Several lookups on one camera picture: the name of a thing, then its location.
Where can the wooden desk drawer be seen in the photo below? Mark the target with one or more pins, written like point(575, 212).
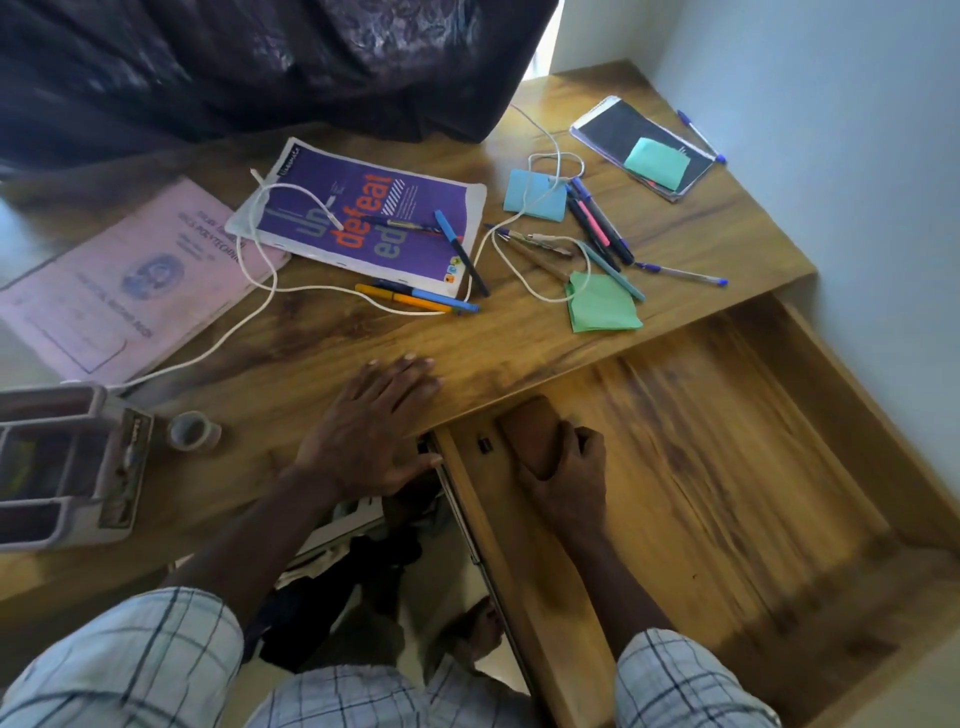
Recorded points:
point(720, 480)

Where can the green sticky note pad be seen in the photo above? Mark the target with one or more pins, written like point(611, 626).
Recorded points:
point(602, 304)

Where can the person's left thumb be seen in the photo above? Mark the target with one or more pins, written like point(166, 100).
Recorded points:
point(416, 469)

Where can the person's left hand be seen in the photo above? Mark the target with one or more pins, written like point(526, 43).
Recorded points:
point(360, 442)

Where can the person's left little finger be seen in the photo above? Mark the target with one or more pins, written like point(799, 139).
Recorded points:
point(364, 386)

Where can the clear tape roll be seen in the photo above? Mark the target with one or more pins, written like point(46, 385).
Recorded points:
point(193, 431)

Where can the person's right fingers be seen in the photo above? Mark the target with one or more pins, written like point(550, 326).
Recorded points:
point(581, 450)

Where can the brown pencil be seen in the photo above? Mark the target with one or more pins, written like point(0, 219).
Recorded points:
point(536, 259)

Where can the purple paperback book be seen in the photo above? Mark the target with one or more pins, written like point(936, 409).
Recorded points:
point(352, 210)

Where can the teal pen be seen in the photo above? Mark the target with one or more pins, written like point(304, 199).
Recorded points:
point(615, 274)

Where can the dark bag under desk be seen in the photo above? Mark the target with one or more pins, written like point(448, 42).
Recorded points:
point(337, 585)

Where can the person's left middle finger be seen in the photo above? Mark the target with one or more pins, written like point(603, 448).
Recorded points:
point(414, 379)

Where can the silver metal pen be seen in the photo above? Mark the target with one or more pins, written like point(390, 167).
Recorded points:
point(532, 240)

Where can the person's right hand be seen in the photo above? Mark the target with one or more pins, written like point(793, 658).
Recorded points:
point(566, 487)

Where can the orange pen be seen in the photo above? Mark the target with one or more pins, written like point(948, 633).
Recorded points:
point(401, 298)

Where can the white plaid shirt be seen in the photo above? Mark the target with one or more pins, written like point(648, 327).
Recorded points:
point(135, 667)

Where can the teal sticky note pad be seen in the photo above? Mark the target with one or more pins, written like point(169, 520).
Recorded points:
point(657, 163)

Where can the person's left forearm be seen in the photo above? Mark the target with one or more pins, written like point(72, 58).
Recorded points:
point(240, 540)

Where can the person's foot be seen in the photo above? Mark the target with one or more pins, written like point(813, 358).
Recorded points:
point(480, 634)

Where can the pink pen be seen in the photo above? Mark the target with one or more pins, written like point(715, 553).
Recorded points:
point(592, 221)

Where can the metal drawer rail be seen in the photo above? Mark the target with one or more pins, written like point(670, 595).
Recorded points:
point(469, 517)

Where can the blue and black pen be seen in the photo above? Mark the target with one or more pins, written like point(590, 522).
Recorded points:
point(427, 294)

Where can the grey desk organizer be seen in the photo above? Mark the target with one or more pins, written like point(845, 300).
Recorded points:
point(67, 465)

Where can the black pen with blue cap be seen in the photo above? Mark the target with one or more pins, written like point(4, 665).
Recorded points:
point(461, 251)

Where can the dark slim pen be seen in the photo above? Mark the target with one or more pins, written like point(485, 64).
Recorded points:
point(401, 225)

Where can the white smartphone in case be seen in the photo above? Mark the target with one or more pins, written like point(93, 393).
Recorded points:
point(622, 131)

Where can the person's right forearm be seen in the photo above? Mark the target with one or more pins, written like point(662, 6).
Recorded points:
point(615, 585)

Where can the black marker pen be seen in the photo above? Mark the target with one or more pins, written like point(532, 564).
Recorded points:
point(604, 221)

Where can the dark patterned curtain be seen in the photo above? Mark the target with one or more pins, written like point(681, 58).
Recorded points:
point(247, 60)

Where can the brown leather wallet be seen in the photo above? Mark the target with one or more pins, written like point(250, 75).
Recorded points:
point(534, 435)

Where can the blue sticky note pad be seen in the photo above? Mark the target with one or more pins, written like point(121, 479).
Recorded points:
point(534, 195)

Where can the blue capped clear pen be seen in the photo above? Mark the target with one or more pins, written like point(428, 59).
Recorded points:
point(682, 273)
point(701, 137)

